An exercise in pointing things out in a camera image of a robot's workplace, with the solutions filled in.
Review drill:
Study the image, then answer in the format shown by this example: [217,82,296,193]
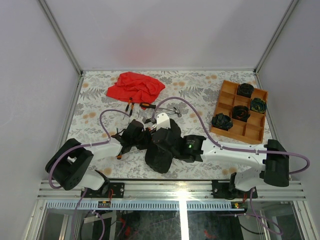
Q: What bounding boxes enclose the black plastic tool case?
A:
[144,119,192,174]

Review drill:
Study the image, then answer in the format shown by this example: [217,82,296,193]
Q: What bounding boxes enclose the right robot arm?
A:
[145,128,289,199]

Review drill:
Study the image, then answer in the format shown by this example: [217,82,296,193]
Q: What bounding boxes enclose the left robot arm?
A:
[45,120,152,198]

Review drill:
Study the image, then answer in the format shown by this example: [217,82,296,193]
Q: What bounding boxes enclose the steel claw hammer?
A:
[159,107,182,118]

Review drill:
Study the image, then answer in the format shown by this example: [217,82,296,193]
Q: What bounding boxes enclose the small orange black screwdriver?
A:
[125,97,133,114]

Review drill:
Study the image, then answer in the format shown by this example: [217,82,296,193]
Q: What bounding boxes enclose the red crumpled cloth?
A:
[106,72,166,104]

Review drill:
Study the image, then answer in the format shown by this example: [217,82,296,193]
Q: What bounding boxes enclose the dark floral rolled cloth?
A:
[211,113,233,131]

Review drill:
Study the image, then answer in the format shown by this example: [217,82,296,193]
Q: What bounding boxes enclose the black orange rolled cloth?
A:
[231,105,251,123]

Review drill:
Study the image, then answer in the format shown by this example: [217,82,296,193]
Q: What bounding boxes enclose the wooden compartment tray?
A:
[210,80,268,144]

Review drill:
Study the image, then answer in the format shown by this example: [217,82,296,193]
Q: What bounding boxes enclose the dark rolled cloth top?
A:
[237,83,255,98]

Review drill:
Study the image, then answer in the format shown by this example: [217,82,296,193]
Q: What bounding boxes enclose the blue green rolled cloth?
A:
[250,97,267,114]

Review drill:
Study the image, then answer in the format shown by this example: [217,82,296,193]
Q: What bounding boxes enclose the orange handled needle-nose pliers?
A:
[142,117,157,132]

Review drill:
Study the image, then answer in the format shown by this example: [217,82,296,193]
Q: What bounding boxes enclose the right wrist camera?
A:
[156,112,171,131]

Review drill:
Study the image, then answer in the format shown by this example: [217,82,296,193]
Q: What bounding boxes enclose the aluminium front rail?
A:
[37,179,307,202]

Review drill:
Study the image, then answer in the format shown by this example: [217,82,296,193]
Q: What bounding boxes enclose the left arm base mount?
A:
[84,182,125,199]

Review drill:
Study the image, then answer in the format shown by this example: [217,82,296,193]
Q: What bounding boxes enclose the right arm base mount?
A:
[211,180,251,200]

